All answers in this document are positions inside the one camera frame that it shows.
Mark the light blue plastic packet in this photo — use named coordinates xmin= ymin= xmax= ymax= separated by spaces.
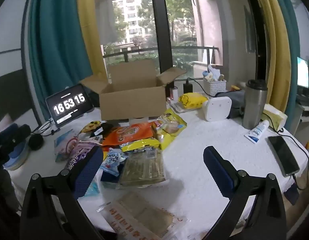
xmin=83 ymin=177 xmax=101 ymax=197

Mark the large yellow snack bag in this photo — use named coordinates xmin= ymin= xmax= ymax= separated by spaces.
xmin=152 ymin=109 xmax=188 ymax=151

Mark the pale yellow tissue box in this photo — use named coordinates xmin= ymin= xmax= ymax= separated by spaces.
xmin=261 ymin=103 xmax=288 ymax=132

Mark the white textured tablecloth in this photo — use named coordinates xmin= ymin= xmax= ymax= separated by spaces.
xmin=4 ymin=105 xmax=309 ymax=240

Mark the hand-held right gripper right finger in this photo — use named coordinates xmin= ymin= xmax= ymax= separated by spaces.
xmin=204 ymin=146 xmax=287 ymax=240

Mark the black smartphone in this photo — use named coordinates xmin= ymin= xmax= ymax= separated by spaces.
xmin=267 ymin=135 xmax=301 ymax=178

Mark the purple snack bag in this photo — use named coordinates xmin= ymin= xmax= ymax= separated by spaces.
xmin=64 ymin=140 xmax=103 ymax=172

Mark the pale pink snack packet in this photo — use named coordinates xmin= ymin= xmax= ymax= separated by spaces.
xmin=54 ymin=129 xmax=81 ymax=163

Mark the black yellow snack bag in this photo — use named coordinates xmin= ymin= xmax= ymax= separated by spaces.
xmin=79 ymin=121 xmax=115 ymax=141

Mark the black phone cable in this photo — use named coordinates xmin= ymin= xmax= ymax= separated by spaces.
xmin=280 ymin=129 xmax=309 ymax=191

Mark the yellow green snack packet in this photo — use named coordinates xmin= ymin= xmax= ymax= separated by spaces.
xmin=121 ymin=138 xmax=161 ymax=156

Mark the yellow curtain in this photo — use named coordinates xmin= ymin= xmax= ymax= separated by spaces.
xmin=76 ymin=0 xmax=110 ymax=82
xmin=250 ymin=0 xmax=290 ymax=114

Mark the brown cardboard box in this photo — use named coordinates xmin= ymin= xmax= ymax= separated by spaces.
xmin=79 ymin=59 xmax=187 ymax=122

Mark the white plastic device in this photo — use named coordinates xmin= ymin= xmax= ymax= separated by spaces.
xmin=203 ymin=97 xmax=232 ymax=123

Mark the clear packet with orange print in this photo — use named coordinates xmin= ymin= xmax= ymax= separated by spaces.
xmin=98 ymin=191 xmax=190 ymax=240

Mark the grey pouch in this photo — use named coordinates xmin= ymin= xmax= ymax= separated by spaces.
xmin=214 ymin=90 xmax=246 ymax=119

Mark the black power adapter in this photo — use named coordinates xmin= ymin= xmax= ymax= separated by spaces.
xmin=183 ymin=78 xmax=194 ymax=95

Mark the light blue round tray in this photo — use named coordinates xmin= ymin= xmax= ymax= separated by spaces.
xmin=4 ymin=140 xmax=29 ymax=171

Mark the stainless steel tumbler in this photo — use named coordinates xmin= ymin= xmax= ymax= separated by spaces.
xmin=242 ymin=79 xmax=268 ymax=130

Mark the black balcony railing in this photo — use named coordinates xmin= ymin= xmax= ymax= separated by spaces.
xmin=103 ymin=46 xmax=219 ymax=63

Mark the teal curtain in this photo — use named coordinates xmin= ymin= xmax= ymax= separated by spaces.
xmin=28 ymin=0 xmax=95 ymax=122
xmin=277 ymin=0 xmax=302 ymax=114

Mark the white woven basket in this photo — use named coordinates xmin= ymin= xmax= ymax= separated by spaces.
xmin=203 ymin=76 xmax=227 ymax=97

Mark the orange snack bag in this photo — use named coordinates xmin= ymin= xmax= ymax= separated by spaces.
xmin=102 ymin=121 xmax=158 ymax=147

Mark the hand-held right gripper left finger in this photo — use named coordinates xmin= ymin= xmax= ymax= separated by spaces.
xmin=19 ymin=145 xmax=117 ymax=240

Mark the computer monitor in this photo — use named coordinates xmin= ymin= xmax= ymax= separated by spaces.
xmin=296 ymin=56 xmax=309 ymax=89

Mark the yellow tissue pack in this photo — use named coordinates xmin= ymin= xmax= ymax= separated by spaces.
xmin=179 ymin=92 xmax=210 ymax=110

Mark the black window frame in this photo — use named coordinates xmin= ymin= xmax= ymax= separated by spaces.
xmin=148 ymin=0 xmax=174 ymax=72

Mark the white blue tube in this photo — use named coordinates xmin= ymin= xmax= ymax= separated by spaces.
xmin=244 ymin=120 xmax=270 ymax=145

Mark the person's left forearm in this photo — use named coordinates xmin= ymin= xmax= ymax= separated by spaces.
xmin=0 ymin=167 xmax=20 ymax=217

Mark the black round speaker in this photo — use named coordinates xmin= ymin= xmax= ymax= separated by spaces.
xmin=28 ymin=134 xmax=44 ymax=151

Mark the tablet with clock display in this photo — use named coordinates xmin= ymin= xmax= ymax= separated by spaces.
xmin=46 ymin=84 xmax=90 ymax=127

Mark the black charging cable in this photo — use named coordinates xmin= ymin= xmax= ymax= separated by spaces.
xmin=31 ymin=119 xmax=61 ymax=137

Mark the clear packet of brown snack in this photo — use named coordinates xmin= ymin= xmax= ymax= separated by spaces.
xmin=119 ymin=150 xmax=167 ymax=187

